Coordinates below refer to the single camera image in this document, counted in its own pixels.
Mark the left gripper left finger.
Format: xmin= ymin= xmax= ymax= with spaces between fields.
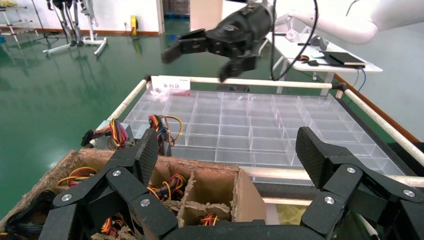
xmin=39 ymin=128 xmax=180 ymax=240

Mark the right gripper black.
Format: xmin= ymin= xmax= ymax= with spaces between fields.
xmin=160 ymin=2 xmax=276 ymax=84

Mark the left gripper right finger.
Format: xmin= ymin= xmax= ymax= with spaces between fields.
xmin=295 ymin=126 xmax=424 ymax=240

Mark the power supply with coloured wires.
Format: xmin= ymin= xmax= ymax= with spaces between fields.
xmin=198 ymin=212 xmax=220 ymax=228
xmin=56 ymin=166 xmax=99 ymax=189
xmin=134 ymin=113 xmax=184 ymax=157
xmin=80 ymin=118 xmax=136 ymax=151
xmin=100 ymin=216 xmax=135 ymax=237
xmin=146 ymin=173 xmax=189 ymax=204

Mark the beige building column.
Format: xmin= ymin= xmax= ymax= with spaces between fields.
xmin=189 ymin=0 xmax=224 ymax=31

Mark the white printed label sign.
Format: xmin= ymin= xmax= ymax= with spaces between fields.
xmin=150 ymin=75 xmax=192 ymax=93

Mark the clear bag with pink parts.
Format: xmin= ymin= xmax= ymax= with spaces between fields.
xmin=151 ymin=89 xmax=197 ymax=101

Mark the thin white cart pipe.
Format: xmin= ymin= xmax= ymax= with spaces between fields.
xmin=260 ymin=197 xmax=315 ymax=207

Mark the yellow plastic bag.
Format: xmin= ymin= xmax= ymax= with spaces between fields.
xmin=276 ymin=204 xmax=314 ymax=227

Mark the white work table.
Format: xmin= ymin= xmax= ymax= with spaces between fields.
xmin=263 ymin=31 xmax=384 ymax=98

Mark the small white object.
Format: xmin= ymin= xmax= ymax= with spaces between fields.
xmin=285 ymin=29 xmax=300 ymax=43

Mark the clear plastic divider tray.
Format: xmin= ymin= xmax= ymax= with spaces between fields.
xmin=122 ymin=89 xmax=407 ymax=186

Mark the yellow floor device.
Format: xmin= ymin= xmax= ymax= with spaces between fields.
xmin=129 ymin=14 xmax=139 ymax=37

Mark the cardboard divider box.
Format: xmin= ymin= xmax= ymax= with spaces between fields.
xmin=0 ymin=148 xmax=268 ymax=240

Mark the black orange small tool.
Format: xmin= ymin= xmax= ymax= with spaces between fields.
xmin=297 ymin=54 xmax=320 ymax=68

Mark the grey small device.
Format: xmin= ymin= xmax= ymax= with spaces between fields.
xmin=309 ymin=35 xmax=329 ymax=51

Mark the black laptop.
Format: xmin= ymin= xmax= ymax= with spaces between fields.
xmin=320 ymin=50 xmax=366 ymax=69

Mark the white floor stand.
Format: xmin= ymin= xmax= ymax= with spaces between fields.
xmin=42 ymin=0 xmax=109 ymax=57

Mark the white metal rack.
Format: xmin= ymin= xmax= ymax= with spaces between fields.
xmin=0 ymin=0 xmax=38 ymax=44

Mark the white cart frame pipe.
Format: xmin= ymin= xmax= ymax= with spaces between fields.
xmin=189 ymin=76 xmax=335 ymax=90
xmin=343 ymin=88 xmax=424 ymax=168
xmin=239 ymin=165 xmax=424 ymax=189
xmin=106 ymin=78 xmax=149 ymax=123

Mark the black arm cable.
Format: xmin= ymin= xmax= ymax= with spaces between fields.
xmin=268 ymin=0 xmax=320 ymax=82

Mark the power supply with black wires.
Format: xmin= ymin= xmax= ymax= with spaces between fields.
xmin=3 ymin=189 xmax=57 ymax=238

